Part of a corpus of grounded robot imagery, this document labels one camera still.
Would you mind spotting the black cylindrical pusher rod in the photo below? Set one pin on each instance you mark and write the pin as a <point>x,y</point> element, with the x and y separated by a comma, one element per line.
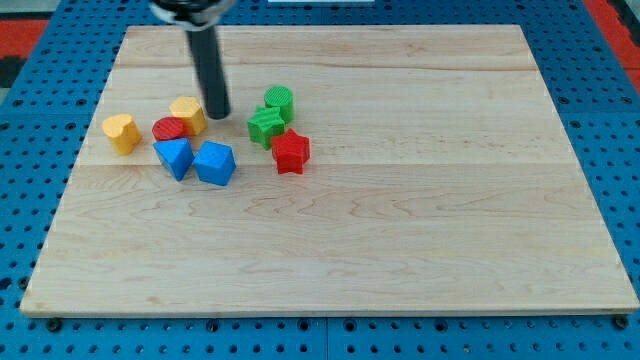
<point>209,69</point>

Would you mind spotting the silver rod mount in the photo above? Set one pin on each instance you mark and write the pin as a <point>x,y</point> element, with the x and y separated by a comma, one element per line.
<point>191,14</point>

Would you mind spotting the yellow hexagon block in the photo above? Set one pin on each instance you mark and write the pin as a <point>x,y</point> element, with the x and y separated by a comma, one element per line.
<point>190,111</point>

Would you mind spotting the yellow heart block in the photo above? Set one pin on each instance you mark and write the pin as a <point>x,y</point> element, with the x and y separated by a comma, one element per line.
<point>122,132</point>

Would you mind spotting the red cylinder block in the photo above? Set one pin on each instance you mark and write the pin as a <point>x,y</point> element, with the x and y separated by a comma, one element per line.
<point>168,128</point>

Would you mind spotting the green cylinder block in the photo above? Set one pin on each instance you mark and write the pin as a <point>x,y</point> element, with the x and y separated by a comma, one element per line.
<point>282,97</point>

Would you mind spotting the green star block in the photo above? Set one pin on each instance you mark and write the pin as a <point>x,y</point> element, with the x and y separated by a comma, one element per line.
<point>265,124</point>

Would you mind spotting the blue triangle block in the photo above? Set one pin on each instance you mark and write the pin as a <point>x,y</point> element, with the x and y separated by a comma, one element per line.
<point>176,156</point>

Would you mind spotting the blue cube block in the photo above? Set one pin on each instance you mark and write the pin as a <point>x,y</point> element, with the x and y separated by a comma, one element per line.
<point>215,163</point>

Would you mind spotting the red star block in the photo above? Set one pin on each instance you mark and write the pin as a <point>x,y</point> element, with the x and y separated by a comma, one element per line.
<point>290,151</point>

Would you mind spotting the light wooden board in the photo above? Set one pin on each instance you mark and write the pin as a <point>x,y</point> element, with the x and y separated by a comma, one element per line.
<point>441,182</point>

